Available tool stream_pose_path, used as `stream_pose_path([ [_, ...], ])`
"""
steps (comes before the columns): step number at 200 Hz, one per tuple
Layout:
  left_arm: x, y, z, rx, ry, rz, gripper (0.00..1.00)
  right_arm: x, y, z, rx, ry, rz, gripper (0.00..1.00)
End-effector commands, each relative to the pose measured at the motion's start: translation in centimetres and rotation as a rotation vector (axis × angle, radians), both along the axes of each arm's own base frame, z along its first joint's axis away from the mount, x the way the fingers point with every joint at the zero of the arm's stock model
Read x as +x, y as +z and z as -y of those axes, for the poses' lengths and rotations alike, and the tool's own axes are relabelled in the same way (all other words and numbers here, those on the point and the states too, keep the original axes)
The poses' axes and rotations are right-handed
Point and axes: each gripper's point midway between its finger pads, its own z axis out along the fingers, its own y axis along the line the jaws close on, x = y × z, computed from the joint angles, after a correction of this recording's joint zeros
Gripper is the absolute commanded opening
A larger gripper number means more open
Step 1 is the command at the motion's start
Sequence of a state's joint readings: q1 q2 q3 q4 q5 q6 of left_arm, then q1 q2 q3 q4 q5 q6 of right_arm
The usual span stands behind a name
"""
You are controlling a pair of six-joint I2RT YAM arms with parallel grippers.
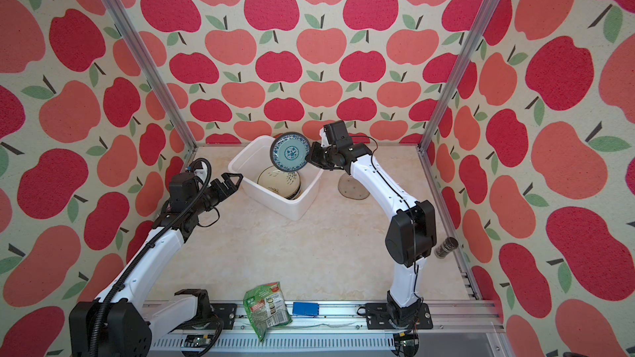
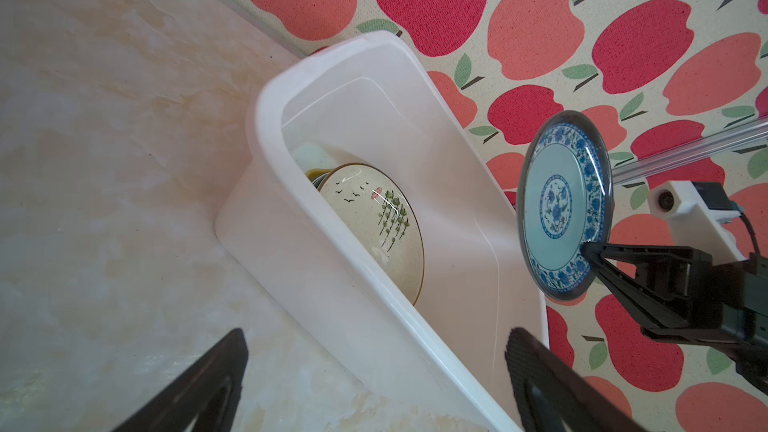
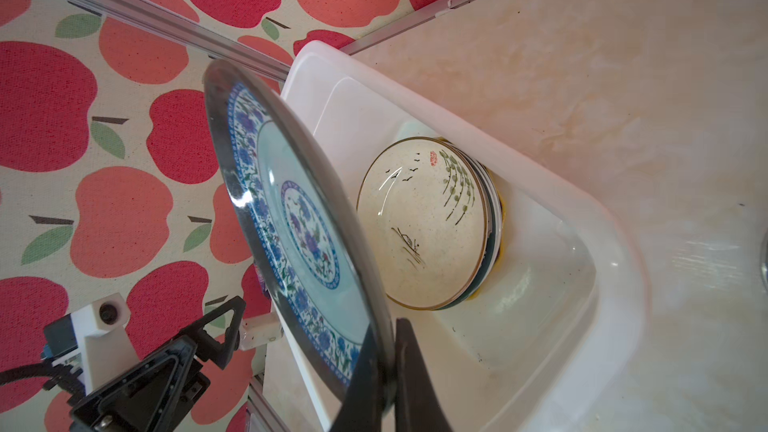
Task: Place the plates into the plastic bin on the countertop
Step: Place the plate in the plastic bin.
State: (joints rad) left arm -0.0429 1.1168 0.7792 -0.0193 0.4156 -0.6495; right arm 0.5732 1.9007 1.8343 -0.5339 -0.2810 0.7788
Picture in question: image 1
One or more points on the right aluminium frame post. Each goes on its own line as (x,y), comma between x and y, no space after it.
(473,38)

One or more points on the dark spice jar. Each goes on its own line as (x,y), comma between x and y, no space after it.
(446,247)

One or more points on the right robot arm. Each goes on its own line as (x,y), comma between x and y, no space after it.
(411,235)

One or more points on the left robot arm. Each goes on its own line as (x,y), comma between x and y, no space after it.
(115,323)

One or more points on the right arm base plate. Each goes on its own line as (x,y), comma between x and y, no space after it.
(389,316)

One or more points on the smoky translucent glass plate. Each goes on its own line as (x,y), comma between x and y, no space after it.
(351,188)

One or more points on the front aluminium rail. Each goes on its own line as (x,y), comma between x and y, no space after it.
(472,326)

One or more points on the left aluminium frame post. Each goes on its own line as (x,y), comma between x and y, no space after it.
(143,57)

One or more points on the green snack packet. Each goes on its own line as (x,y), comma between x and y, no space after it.
(266,308)

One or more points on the aluminium frame post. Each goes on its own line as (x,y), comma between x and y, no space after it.
(143,57)
(473,38)

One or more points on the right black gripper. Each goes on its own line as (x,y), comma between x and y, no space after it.
(314,154)

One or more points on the white plastic bin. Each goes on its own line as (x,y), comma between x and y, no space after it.
(253,160)

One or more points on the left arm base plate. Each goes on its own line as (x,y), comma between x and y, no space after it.
(220,314)

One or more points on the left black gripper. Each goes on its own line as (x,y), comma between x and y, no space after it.
(223,192)

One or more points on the blue green patterned plate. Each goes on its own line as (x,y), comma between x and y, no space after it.
(288,152)

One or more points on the beige bamboo print plate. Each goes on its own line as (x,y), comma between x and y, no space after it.
(285,184)

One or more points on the blue box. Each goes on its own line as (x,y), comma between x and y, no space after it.
(305,309)

